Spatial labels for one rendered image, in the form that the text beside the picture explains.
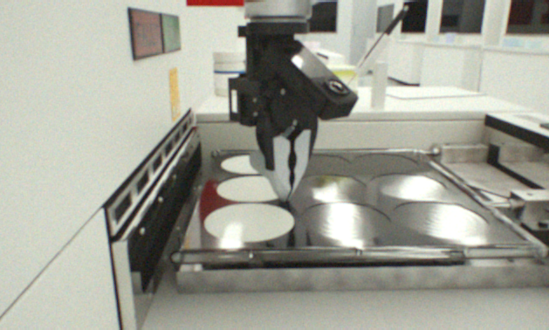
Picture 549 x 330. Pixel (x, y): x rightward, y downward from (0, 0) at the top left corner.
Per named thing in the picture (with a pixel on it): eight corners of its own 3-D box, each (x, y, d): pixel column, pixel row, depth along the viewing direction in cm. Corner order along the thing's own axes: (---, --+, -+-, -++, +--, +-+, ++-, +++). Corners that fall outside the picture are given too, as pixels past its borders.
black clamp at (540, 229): (528, 248, 45) (533, 226, 44) (517, 238, 47) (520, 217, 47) (561, 248, 45) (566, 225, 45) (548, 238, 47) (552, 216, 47)
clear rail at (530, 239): (538, 262, 42) (541, 249, 41) (408, 154, 77) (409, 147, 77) (552, 261, 42) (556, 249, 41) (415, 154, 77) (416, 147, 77)
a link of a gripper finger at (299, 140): (277, 185, 59) (277, 120, 56) (308, 196, 55) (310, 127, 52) (260, 190, 57) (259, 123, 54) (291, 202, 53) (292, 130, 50)
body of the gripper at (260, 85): (272, 117, 58) (271, 23, 54) (320, 127, 52) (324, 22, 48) (227, 126, 53) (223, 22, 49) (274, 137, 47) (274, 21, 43)
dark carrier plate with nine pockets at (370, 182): (182, 254, 42) (182, 249, 42) (216, 156, 74) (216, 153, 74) (527, 249, 43) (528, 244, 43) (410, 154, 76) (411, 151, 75)
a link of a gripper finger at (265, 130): (283, 162, 52) (283, 92, 50) (292, 166, 51) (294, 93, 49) (254, 170, 49) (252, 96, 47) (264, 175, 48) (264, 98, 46)
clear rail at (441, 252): (168, 268, 40) (167, 255, 40) (171, 260, 42) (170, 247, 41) (552, 261, 42) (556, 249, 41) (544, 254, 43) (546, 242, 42)
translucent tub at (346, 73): (326, 101, 88) (328, 67, 86) (312, 96, 95) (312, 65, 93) (359, 99, 90) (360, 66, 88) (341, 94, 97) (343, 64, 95)
